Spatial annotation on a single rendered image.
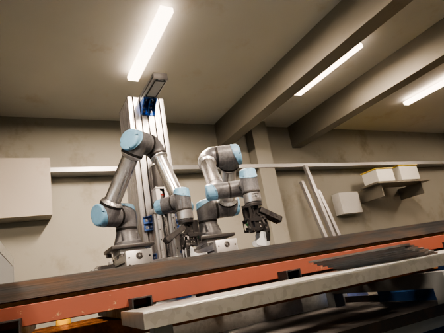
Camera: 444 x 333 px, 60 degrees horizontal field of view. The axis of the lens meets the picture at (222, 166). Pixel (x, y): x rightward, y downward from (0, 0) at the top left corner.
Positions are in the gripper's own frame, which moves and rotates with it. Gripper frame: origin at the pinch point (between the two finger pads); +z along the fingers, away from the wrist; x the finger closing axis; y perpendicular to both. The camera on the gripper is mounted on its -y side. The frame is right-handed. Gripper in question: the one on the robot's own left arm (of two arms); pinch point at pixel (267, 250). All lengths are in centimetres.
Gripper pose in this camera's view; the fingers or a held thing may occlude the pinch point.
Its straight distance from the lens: 163.9
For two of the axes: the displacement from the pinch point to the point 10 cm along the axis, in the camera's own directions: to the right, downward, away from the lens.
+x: 3.8, -3.2, -8.7
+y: -9.1, 0.4, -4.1
